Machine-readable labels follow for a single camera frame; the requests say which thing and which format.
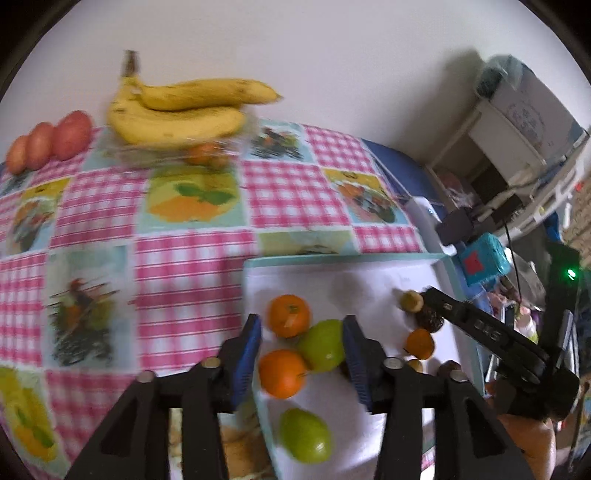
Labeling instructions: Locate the large orange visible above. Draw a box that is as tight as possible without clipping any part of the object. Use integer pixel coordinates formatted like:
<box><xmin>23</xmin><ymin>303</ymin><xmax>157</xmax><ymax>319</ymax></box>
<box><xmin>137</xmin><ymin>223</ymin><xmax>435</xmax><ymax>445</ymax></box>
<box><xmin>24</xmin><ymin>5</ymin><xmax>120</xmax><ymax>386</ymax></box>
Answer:
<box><xmin>267</xmin><ymin>294</ymin><xmax>312</xmax><ymax>339</ymax></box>
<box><xmin>259</xmin><ymin>349</ymin><xmax>309</xmax><ymax>400</ymax></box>

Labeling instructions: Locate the small orange in plastic container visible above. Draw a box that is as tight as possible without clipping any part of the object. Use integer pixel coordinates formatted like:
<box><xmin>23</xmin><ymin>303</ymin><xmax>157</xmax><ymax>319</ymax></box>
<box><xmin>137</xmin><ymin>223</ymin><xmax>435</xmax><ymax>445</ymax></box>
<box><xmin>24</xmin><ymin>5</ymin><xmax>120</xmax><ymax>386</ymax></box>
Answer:
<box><xmin>187</xmin><ymin>142</ymin><xmax>230</xmax><ymax>168</ymax></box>

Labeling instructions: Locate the blue checked blanket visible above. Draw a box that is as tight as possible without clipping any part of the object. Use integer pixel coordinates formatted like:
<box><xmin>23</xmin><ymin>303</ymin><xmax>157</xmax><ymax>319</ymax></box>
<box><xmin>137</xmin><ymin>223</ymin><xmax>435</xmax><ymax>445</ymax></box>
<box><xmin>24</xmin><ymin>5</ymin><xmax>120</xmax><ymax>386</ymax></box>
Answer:
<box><xmin>362</xmin><ymin>138</ymin><xmax>446</xmax><ymax>222</ymax></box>

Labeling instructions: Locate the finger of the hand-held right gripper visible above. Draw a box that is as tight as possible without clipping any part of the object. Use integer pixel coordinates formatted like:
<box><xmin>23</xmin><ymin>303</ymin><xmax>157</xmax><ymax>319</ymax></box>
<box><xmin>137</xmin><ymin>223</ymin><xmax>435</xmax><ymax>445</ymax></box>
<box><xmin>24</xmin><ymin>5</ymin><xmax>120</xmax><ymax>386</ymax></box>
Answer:
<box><xmin>421</xmin><ymin>286</ymin><xmax>553</xmax><ymax>385</ymax></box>

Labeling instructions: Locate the person's right forearm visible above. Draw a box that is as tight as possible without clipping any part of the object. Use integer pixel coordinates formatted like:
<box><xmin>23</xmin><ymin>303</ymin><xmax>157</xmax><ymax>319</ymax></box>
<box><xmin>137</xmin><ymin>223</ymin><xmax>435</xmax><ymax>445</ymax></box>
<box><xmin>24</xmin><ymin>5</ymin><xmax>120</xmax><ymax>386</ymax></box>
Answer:
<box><xmin>496</xmin><ymin>413</ymin><xmax>557</xmax><ymax>480</ymax></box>

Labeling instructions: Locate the white tray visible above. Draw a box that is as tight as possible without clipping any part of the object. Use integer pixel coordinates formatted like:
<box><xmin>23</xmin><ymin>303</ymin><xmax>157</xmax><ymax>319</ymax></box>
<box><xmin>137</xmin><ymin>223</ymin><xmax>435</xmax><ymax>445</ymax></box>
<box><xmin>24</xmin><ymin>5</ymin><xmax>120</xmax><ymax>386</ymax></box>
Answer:
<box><xmin>242</xmin><ymin>253</ymin><xmax>485</xmax><ymax>480</ymax></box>

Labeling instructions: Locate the white shelf unit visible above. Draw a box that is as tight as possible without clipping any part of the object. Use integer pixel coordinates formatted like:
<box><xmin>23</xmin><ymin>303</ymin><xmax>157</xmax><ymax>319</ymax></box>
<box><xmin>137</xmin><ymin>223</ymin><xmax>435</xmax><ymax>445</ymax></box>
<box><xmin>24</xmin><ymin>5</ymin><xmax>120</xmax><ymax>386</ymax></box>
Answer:
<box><xmin>427</xmin><ymin>53</ymin><xmax>591</xmax><ymax>232</ymax></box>

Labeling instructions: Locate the pink checked printed tablecloth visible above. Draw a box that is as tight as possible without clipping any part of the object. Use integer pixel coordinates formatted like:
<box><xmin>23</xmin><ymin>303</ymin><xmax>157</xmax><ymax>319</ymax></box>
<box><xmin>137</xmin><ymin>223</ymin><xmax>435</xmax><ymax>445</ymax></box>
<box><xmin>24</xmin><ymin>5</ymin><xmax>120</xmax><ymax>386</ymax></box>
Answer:
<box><xmin>0</xmin><ymin>119</ymin><xmax>428</xmax><ymax>480</ymax></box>

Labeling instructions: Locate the dark wrinkled fruit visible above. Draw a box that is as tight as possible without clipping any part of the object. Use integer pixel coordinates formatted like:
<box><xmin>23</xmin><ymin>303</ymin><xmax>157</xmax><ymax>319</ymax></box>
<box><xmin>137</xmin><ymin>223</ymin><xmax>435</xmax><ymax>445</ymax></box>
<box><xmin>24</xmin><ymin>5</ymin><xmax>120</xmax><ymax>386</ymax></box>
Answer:
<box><xmin>414</xmin><ymin>305</ymin><xmax>445</xmax><ymax>333</ymax></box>

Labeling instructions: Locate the oblong green mango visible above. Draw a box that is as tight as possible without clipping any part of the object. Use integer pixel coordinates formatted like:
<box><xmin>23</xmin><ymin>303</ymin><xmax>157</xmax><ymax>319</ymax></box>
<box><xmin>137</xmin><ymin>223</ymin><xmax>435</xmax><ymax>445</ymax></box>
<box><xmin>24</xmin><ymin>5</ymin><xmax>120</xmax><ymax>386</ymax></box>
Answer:
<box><xmin>279</xmin><ymin>408</ymin><xmax>333</xmax><ymax>464</ymax></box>

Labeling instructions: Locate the red apple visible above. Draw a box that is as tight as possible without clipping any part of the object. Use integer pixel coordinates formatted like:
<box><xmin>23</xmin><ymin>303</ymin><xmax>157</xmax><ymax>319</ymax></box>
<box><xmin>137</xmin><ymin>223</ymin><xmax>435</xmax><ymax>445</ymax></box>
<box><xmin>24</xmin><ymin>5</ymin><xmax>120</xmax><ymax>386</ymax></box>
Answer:
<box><xmin>25</xmin><ymin>121</ymin><xmax>55</xmax><ymax>169</ymax></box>
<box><xmin>52</xmin><ymin>110</ymin><xmax>93</xmax><ymax>161</ymax></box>
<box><xmin>6</xmin><ymin>135</ymin><xmax>31</xmax><ymax>175</ymax></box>

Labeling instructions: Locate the round green fruit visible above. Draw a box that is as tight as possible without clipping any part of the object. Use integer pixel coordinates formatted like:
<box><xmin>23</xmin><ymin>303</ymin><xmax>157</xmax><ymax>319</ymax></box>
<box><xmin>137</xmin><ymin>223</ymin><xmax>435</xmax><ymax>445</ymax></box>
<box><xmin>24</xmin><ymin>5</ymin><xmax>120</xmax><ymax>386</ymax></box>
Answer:
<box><xmin>296</xmin><ymin>319</ymin><xmax>347</xmax><ymax>374</ymax></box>

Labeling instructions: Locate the white box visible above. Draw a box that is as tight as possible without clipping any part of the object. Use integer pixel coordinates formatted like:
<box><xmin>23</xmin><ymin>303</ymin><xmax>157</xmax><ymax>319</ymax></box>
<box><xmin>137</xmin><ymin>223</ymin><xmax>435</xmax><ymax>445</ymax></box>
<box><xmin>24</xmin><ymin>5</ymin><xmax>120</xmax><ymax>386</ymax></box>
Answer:
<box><xmin>409</xmin><ymin>196</ymin><xmax>446</xmax><ymax>252</ymax></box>

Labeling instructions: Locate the small orange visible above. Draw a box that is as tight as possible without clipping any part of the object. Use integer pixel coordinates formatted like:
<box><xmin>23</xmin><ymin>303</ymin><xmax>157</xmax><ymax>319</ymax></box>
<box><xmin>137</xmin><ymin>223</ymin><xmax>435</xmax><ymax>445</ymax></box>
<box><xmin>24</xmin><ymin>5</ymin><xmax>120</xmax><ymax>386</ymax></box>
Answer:
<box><xmin>405</xmin><ymin>328</ymin><xmax>435</xmax><ymax>361</ymax></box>
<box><xmin>187</xmin><ymin>142</ymin><xmax>230</xmax><ymax>168</ymax></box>

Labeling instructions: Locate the teal box with red label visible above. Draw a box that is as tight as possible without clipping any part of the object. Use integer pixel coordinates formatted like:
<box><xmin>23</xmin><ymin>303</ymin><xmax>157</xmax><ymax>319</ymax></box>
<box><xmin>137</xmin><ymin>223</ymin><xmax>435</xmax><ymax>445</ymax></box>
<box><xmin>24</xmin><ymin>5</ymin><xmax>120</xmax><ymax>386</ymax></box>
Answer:
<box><xmin>457</xmin><ymin>232</ymin><xmax>512</xmax><ymax>286</ymax></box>

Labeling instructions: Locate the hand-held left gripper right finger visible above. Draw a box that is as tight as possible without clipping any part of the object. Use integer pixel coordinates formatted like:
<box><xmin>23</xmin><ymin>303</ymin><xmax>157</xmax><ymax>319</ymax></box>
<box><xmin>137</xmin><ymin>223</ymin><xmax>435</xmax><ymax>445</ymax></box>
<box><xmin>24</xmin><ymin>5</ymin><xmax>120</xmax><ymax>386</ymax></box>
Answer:
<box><xmin>342</xmin><ymin>315</ymin><xmax>527</xmax><ymax>480</ymax></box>

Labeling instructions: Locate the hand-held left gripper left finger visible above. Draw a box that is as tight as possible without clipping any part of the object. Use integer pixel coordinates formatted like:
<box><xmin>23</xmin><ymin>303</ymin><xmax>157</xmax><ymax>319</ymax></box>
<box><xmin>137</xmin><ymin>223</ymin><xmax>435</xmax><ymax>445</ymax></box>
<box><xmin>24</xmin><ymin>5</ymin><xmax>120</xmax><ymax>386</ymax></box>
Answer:
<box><xmin>65</xmin><ymin>314</ymin><xmax>263</xmax><ymax>480</ymax></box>

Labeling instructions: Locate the black device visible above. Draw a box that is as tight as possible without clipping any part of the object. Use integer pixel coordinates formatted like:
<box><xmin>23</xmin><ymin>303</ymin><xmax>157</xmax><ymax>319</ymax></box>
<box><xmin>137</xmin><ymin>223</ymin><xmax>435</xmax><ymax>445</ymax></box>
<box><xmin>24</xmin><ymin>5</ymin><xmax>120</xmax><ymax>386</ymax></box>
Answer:
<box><xmin>436</xmin><ymin>208</ymin><xmax>476</xmax><ymax>245</ymax></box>

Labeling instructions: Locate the yellow banana bunch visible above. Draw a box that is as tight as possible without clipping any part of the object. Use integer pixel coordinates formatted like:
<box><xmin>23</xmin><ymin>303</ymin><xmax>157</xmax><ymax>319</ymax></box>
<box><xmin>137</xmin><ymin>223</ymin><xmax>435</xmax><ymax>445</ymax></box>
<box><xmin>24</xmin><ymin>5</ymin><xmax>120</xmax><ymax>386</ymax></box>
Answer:
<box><xmin>107</xmin><ymin>50</ymin><xmax>283</xmax><ymax>149</ymax></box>

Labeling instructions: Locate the clear plastic container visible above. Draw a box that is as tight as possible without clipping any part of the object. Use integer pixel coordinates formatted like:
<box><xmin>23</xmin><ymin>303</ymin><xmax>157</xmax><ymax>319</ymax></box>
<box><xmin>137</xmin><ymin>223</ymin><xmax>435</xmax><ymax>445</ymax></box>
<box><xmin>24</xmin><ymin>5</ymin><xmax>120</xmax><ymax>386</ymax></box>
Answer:
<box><xmin>99</xmin><ymin>113</ymin><xmax>259</xmax><ymax>171</ymax></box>

